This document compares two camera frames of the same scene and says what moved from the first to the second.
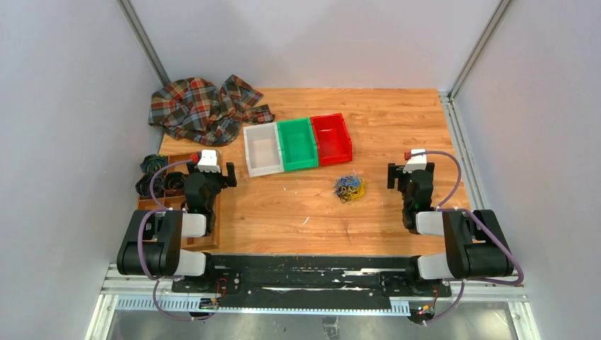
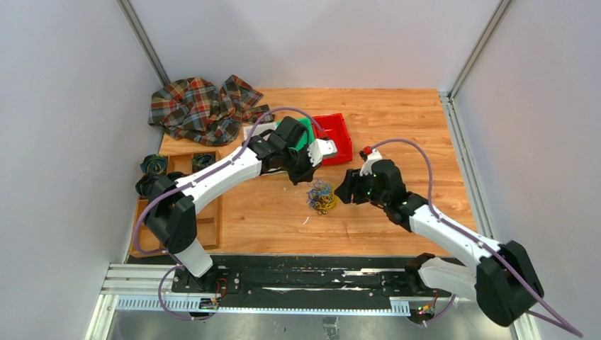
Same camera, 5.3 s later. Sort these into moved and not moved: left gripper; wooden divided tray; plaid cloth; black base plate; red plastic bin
Moved: left gripper
Not moved: plaid cloth; black base plate; red plastic bin; wooden divided tray
